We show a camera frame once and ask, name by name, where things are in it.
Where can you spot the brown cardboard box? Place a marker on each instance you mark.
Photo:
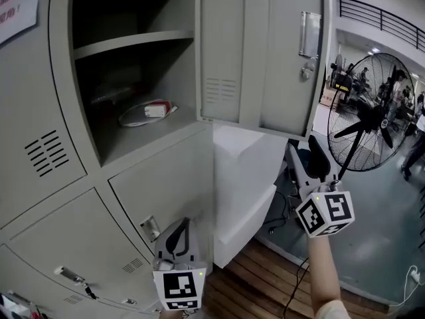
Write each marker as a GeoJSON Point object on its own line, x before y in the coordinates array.
{"type": "Point", "coordinates": [327, 100]}

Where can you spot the black standing fan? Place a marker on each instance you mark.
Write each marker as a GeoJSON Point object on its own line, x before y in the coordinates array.
{"type": "Point", "coordinates": [368, 115]}

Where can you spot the white power strip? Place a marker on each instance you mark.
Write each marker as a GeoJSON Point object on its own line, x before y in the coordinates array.
{"type": "Point", "coordinates": [415, 274]}

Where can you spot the red white packet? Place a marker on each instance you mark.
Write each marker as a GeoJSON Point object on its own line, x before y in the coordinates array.
{"type": "Point", "coordinates": [169, 106]}

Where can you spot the black-headed keys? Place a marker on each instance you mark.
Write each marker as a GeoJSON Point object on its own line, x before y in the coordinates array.
{"type": "Point", "coordinates": [89, 290]}

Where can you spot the person's white shirt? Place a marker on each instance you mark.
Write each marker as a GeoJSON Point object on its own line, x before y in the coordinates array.
{"type": "Point", "coordinates": [332, 311]}

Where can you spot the brown wooden plank platform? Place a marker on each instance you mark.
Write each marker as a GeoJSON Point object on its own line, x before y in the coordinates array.
{"type": "Point", "coordinates": [259, 287]}

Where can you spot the grey metal locker cabinet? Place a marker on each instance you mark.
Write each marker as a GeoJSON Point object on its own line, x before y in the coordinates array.
{"type": "Point", "coordinates": [33, 95]}

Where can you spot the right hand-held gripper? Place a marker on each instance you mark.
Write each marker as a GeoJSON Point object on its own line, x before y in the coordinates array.
{"type": "Point", "coordinates": [325, 214]}

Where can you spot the white power adapter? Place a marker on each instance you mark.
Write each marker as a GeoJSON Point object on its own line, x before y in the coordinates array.
{"type": "Point", "coordinates": [154, 111]}

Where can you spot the person's left forearm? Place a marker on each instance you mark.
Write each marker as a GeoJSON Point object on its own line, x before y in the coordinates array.
{"type": "Point", "coordinates": [171, 315]}

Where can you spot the black metal railing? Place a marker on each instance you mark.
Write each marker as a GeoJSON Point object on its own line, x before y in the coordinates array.
{"type": "Point", "coordinates": [382, 13]}

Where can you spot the tall white foam board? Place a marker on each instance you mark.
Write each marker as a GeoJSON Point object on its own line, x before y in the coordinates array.
{"type": "Point", "coordinates": [232, 194]}

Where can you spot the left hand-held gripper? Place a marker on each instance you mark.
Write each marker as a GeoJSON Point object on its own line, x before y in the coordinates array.
{"type": "Point", "coordinates": [179, 287]}

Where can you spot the white packet in locker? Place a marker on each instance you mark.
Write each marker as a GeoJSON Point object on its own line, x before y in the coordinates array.
{"type": "Point", "coordinates": [133, 118]}

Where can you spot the white paper notice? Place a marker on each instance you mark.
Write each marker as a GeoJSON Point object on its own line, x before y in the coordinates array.
{"type": "Point", "coordinates": [16, 8]}

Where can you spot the person's right forearm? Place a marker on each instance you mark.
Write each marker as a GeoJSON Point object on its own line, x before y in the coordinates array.
{"type": "Point", "coordinates": [323, 271]}

